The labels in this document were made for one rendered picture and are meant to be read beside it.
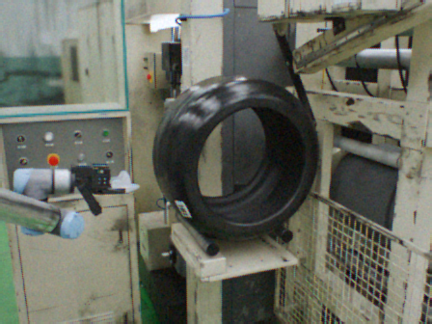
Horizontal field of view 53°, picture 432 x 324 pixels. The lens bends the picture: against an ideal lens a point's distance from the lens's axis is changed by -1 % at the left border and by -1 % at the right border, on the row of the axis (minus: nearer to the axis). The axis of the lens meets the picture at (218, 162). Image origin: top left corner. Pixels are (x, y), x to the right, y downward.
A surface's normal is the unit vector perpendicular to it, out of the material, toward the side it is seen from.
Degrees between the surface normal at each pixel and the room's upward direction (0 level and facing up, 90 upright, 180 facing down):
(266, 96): 79
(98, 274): 91
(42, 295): 90
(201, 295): 90
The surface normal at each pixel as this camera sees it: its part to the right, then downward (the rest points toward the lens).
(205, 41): 0.37, 0.24
